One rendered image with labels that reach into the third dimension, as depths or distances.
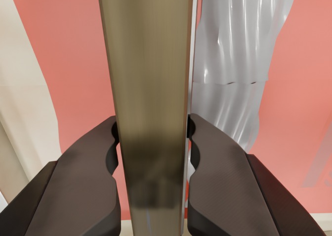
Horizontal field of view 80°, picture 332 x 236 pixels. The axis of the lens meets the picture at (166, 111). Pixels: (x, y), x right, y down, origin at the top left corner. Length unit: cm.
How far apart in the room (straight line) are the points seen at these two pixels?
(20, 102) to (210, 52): 18
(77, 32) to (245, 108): 16
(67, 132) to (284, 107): 22
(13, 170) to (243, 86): 25
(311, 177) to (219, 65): 20
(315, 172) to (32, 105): 33
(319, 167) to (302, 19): 18
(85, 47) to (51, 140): 11
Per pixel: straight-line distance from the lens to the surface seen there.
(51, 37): 19
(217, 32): 17
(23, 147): 26
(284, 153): 27
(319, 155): 30
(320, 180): 34
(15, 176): 27
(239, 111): 20
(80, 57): 19
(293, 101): 24
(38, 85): 21
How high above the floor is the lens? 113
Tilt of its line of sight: 61 degrees down
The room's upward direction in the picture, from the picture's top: 175 degrees clockwise
